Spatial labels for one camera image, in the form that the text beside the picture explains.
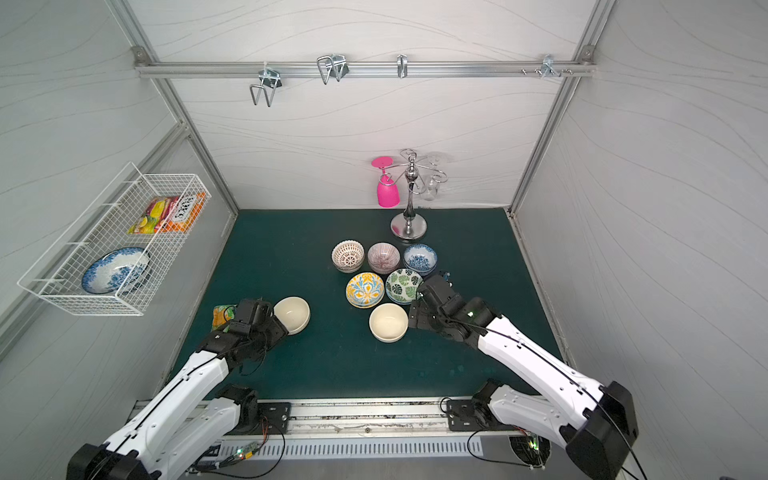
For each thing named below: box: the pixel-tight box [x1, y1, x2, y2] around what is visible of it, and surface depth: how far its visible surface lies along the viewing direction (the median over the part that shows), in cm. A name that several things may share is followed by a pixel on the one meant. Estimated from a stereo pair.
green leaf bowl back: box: [385, 268, 424, 305], surface depth 97 cm
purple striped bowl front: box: [367, 242, 401, 275], surface depth 103 cm
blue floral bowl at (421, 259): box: [403, 244, 439, 276], surface depth 103 cm
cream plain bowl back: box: [369, 302, 409, 343], surface depth 90 cm
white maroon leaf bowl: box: [332, 240, 365, 273], surface depth 103 cm
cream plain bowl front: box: [273, 296, 311, 336], surface depth 90 cm
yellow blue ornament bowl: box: [345, 272, 385, 309], surface depth 96 cm
